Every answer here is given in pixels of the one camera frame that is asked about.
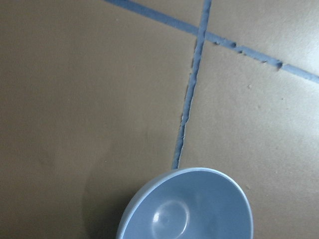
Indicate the blue bowl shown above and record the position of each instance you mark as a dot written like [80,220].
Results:
[188,203]

